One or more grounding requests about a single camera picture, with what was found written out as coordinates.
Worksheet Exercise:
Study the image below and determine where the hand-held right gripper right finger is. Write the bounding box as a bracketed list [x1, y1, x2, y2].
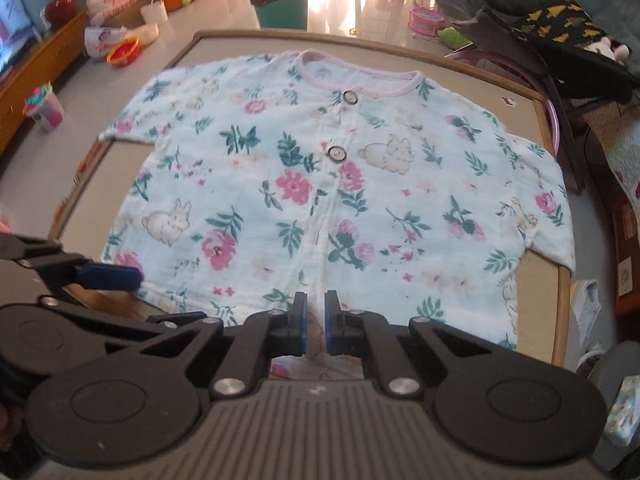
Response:
[325, 290, 531, 400]

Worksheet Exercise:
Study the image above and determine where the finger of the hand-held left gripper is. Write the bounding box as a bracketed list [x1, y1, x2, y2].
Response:
[0, 232, 144, 297]
[39, 296, 210, 357]

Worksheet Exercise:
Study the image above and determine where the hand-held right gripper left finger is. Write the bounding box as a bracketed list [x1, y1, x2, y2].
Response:
[115, 291, 307, 401]

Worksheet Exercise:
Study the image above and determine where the floral baby shirt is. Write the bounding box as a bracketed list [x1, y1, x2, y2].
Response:
[97, 49, 576, 381]

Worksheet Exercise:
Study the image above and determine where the polka dot toy bucket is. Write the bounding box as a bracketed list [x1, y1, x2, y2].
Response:
[25, 82, 66, 132]

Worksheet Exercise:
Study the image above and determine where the wooden television cabinet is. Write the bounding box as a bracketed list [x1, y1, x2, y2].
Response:
[0, 10, 91, 158]

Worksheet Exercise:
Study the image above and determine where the red plastic bowl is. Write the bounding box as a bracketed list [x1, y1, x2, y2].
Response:
[106, 37, 141, 67]

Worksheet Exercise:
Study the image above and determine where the white printed plastic bag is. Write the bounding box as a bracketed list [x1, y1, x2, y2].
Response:
[87, 0, 138, 26]
[84, 25, 126, 58]

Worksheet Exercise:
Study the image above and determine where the cream plastic basin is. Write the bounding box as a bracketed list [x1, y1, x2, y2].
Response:
[122, 24, 160, 46]

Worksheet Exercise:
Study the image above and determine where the white sneaker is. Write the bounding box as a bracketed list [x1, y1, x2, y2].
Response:
[570, 280, 601, 332]

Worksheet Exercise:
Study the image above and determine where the wooden table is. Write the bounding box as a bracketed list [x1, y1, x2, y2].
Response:
[47, 30, 573, 376]

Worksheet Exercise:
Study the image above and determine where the white plastic mug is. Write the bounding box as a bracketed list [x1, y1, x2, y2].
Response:
[140, 0, 168, 23]

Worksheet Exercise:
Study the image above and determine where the red round toy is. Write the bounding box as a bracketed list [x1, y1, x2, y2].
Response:
[46, 0, 78, 26]

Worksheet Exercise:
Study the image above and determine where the television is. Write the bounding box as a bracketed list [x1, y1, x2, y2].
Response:
[0, 0, 48, 78]

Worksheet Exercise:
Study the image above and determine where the dark grey round stool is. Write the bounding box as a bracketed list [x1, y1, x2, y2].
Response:
[587, 342, 640, 471]

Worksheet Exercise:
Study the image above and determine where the tissue packet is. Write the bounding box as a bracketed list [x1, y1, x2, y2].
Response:
[602, 375, 640, 448]

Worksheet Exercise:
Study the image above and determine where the green plush toy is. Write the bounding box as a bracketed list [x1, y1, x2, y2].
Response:
[438, 26, 473, 50]

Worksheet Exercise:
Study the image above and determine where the pink toy drum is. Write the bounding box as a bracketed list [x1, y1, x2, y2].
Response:
[409, 7, 446, 37]

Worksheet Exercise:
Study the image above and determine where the green trash bin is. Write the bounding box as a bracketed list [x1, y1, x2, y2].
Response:
[248, 0, 317, 30]

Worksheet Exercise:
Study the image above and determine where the black cushion with gold trees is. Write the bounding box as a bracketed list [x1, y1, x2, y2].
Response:
[510, 0, 613, 51]

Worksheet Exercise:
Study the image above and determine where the white bunny plush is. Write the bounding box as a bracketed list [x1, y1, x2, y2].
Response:
[585, 35, 632, 63]

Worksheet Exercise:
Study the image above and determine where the pink metal chair frame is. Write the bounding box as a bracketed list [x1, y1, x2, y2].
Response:
[445, 50, 561, 156]

